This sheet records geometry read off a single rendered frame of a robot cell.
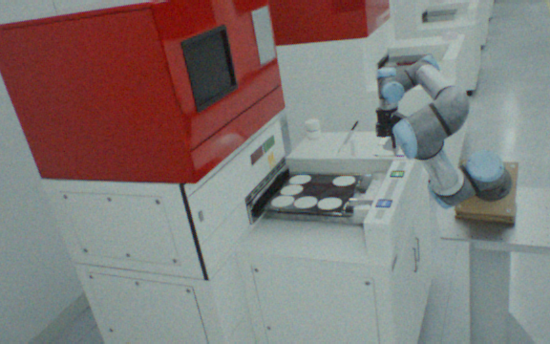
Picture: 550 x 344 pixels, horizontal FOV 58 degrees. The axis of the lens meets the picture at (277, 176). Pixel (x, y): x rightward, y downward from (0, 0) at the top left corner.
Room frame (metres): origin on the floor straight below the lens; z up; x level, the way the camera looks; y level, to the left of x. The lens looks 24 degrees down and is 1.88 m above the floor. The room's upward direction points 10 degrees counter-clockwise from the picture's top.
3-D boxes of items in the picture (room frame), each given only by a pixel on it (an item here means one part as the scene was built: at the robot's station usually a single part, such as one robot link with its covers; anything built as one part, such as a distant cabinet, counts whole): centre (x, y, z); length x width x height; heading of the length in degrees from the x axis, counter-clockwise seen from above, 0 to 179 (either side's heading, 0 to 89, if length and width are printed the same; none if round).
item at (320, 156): (2.30, -0.41, 0.89); 0.62 x 0.35 x 0.14; 63
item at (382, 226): (1.78, -0.44, 0.89); 0.55 x 0.09 x 0.14; 153
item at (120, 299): (2.09, 0.44, 0.41); 0.82 x 0.71 x 0.82; 153
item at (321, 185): (2.01, -0.15, 0.90); 0.34 x 0.34 x 0.01; 63
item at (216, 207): (1.94, 0.14, 1.02); 0.82 x 0.03 x 0.40; 153
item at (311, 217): (1.87, -0.15, 0.84); 0.50 x 0.02 x 0.03; 63
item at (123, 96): (2.08, 0.42, 1.52); 0.81 x 0.75 x 0.59; 153
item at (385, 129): (1.90, -0.48, 1.20); 0.09 x 0.08 x 0.12; 61
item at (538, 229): (1.70, -0.83, 0.75); 0.45 x 0.44 x 0.13; 61
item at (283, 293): (2.03, -0.28, 0.41); 0.97 x 0.64 x 0.82; 153
